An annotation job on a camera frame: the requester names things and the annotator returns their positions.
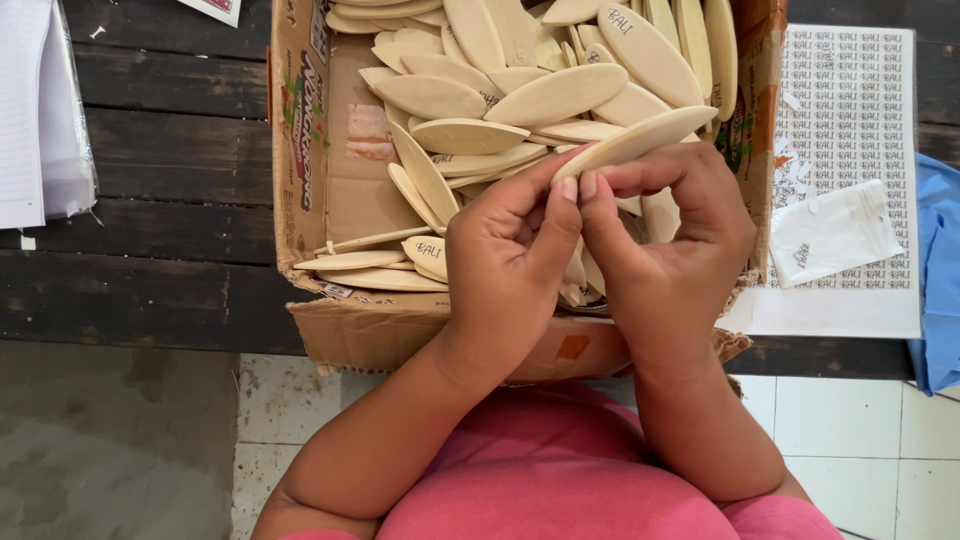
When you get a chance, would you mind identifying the oval wooden piece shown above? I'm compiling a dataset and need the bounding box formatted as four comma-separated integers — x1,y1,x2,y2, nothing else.
551,105,720,186

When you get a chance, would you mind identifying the brown cardboard box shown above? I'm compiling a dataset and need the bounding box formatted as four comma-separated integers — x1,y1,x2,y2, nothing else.
267,0,789,385

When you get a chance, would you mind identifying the person's left hand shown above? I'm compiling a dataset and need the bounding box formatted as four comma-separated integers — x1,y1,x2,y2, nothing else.
441,145,595,369

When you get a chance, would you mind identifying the white paper card corner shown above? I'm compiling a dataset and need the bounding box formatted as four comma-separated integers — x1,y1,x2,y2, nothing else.
176,0,243,29

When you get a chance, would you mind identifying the person's right hand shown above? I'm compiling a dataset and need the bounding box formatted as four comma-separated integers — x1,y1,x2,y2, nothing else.
577,140,759,378

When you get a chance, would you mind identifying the stack of white papers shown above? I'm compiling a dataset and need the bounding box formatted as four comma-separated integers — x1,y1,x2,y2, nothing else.
0,0,99,231

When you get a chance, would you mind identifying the white printed sticker sheet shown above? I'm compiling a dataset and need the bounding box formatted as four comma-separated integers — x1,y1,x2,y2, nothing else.
716,22,923,340

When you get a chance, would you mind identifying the blue cloth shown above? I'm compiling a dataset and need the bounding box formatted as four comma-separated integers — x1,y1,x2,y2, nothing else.
906,152,960,398

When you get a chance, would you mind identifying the small clear plastic bag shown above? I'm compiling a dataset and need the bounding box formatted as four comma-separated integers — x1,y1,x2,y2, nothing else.
768,178,906,290

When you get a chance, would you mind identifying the pile of oval wooden pieces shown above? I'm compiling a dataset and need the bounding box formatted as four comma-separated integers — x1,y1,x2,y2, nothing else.
294,0,740,309

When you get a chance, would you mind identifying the pink shirt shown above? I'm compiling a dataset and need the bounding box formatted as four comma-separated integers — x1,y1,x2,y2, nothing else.
281,381,846,540

